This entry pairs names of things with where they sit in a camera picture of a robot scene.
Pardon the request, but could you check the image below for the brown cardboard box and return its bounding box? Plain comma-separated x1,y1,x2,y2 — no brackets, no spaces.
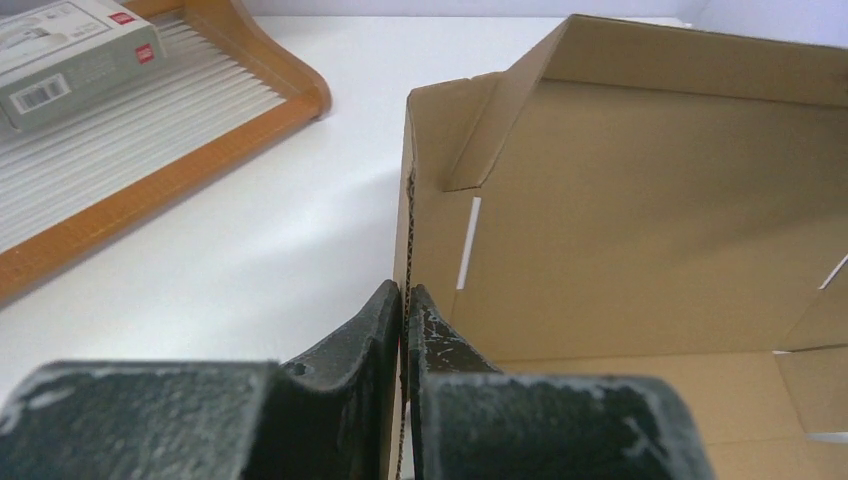
395,15,847,479

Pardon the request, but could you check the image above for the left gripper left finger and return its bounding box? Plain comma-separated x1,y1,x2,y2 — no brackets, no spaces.
1,280,402,479

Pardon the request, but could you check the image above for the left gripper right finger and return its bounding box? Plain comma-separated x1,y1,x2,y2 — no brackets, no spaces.
405,285,714,479

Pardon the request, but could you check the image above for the wooden tiered rack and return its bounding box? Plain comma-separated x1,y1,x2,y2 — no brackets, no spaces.
1,1,331,303

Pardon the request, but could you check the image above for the small white grey box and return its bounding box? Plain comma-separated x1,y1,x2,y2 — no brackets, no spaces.
1,1,167,131

